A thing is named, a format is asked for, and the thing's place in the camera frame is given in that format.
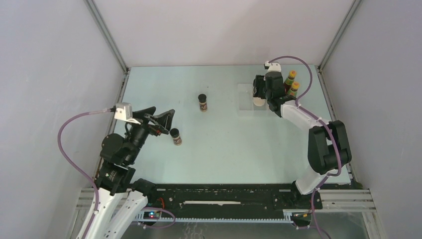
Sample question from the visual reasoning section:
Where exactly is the black lid salt shaker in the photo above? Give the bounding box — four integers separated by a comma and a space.
253, 97, 266, 107

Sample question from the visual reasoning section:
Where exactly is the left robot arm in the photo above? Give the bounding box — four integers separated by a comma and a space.
77, 103, 175, 239

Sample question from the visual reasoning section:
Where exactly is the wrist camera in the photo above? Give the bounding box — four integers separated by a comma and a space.
264, 61, 282, 73
110, 103, 141, 124

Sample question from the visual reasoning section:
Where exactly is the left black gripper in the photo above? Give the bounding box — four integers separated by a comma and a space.
126, 106, 175, 163

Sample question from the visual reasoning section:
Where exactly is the left circuit board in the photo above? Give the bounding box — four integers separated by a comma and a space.
142, 211, 162, 222

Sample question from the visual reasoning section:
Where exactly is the purple cable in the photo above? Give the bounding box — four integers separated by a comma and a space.
267, 55, 343, 239
57, 108, 116, 239

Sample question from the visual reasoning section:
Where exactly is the small black cap spice bottle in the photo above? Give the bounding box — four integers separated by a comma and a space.
198, 94, 208, 112

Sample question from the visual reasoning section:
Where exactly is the right circuit board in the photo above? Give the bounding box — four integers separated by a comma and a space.
291, 212, 312, 222

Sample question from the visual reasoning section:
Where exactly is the small dark pepper bottle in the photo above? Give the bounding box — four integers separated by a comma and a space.
170, 128, 182, 146

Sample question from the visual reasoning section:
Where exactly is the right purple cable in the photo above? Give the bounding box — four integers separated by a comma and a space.
267, 55, 343, 239

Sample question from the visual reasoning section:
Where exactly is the circuit board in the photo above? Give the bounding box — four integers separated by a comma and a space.
142, 211, 162, 222
291, 212, 312, 222

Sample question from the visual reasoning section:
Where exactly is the sauce bottle yellow cap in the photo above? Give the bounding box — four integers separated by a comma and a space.
284, 70, 297, 92
287, 82, 300, 97

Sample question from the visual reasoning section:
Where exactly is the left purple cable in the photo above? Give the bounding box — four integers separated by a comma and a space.
57, 108, 116, 239

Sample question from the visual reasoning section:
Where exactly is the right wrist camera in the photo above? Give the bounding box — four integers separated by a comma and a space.
264, 61, 282, 73

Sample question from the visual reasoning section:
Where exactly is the clear plastic organizer tray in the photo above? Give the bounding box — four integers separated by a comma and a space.
237, 84, 272, 117

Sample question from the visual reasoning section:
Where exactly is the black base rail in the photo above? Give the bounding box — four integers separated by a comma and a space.
149, 184, 322, 220

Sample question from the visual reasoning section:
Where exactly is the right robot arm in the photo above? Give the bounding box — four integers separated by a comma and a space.
253, 71, 352, 208

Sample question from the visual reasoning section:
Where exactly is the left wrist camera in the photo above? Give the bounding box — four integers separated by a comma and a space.
110, 103, 141, 124

